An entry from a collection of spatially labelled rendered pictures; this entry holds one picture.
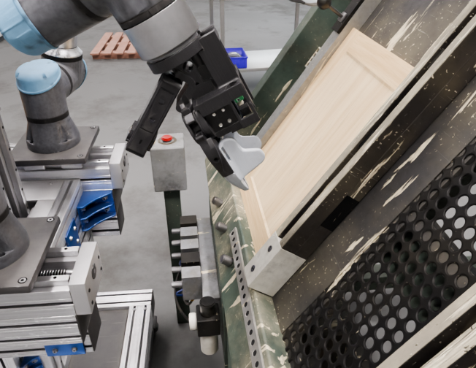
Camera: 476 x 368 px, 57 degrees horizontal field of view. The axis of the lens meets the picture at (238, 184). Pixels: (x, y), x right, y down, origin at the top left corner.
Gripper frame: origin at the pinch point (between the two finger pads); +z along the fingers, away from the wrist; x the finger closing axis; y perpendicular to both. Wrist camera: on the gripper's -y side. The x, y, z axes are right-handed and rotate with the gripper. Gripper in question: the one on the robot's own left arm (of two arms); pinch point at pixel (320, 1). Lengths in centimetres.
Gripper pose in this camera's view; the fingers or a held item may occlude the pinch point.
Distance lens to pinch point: 132.8
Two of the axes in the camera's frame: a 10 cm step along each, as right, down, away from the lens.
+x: -4.8, 8.7, 0.7
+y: -3.1, -2.4, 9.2
